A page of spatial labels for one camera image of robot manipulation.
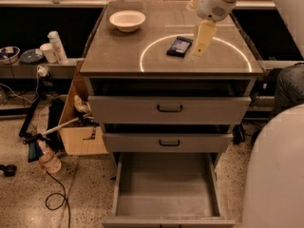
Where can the person leg in jeans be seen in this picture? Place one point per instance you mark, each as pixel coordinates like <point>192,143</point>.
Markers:
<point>289,89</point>

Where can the grey top drawer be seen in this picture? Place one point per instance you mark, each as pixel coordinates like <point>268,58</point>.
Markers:
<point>168,110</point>

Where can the grey open bottom drawer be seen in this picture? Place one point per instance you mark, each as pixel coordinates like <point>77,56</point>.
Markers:
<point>166,190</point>

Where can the spray bottle with blue trigger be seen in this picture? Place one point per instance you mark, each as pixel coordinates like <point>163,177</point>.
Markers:
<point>40,151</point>

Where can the white rod tool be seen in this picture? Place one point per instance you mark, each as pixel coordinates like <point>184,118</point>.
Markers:
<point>60,126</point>

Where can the grey drawer cabinet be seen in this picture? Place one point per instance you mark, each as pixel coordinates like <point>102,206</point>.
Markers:
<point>135,64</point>

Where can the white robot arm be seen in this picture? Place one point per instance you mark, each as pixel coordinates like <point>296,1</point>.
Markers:
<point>274,188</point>

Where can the cardboard box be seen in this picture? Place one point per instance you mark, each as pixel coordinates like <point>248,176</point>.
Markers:
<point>79,138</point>

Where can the black caster on floor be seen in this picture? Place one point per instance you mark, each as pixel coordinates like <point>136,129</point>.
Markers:
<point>9,170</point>

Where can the white cylindrical canister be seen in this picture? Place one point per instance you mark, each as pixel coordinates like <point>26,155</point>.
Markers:
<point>58,47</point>

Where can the bowl on left shelf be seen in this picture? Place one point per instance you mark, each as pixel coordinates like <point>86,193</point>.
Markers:
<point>9,55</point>

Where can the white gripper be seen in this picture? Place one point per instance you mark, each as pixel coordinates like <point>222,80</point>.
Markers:
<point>209,7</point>

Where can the white paper bowl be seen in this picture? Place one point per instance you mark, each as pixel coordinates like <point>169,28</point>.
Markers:
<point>127,20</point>

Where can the black bar leaning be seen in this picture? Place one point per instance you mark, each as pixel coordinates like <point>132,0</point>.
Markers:
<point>29,116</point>

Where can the grey middle drawer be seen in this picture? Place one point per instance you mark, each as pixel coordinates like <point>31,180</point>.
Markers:
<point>184,143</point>

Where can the blue plate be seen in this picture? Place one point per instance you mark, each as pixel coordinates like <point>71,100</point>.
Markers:
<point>32,56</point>

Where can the white paper cup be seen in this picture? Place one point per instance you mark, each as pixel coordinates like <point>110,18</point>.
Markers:
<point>48,52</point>

